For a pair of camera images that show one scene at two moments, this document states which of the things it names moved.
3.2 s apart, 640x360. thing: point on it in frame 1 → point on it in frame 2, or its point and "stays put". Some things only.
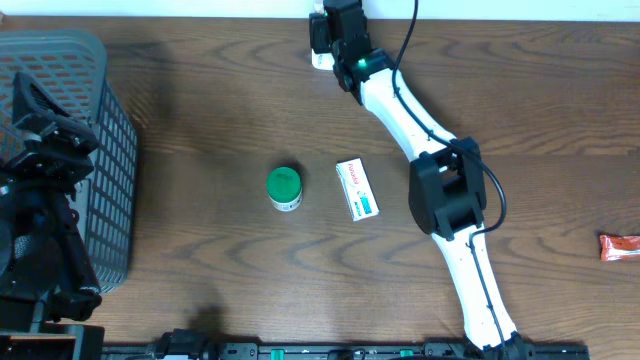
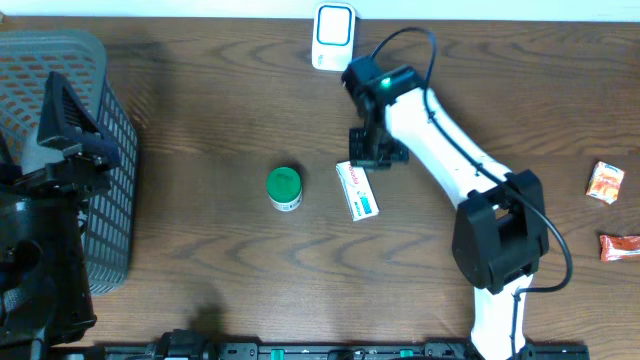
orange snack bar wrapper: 615,247 stays put
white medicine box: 359,194 stays put
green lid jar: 284,187 stays put
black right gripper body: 321,32 → 375,149
